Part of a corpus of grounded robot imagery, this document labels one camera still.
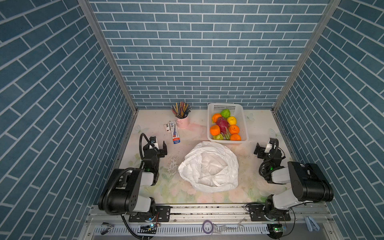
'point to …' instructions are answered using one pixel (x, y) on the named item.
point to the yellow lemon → (232, 120)
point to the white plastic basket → (237, 110)
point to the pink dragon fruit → (224, 126)
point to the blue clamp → (311, 224)
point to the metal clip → (105, 227)
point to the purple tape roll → (207, 227)
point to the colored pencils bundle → (181, 109)
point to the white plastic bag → (210, 167)
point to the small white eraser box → (167, 127)
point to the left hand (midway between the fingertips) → (157, 141)
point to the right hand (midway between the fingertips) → (265, 143)
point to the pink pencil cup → (182, 123)
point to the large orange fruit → (235, 137)
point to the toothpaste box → (175, 134)
